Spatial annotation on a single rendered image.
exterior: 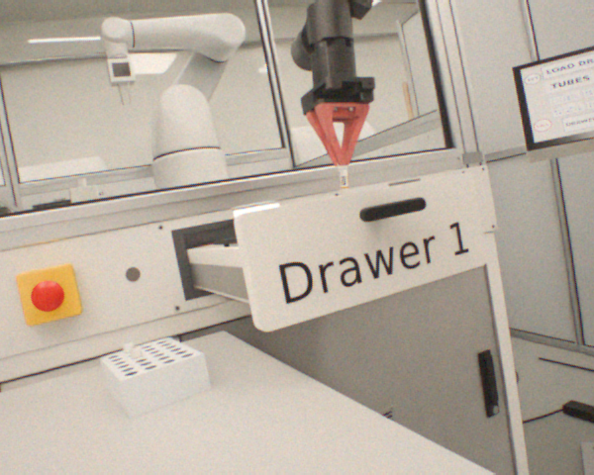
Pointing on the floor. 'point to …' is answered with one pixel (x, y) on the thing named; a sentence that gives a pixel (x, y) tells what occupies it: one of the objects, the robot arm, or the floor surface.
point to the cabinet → (360, 359)
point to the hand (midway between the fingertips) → (341, 159)
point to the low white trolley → (204, 427)
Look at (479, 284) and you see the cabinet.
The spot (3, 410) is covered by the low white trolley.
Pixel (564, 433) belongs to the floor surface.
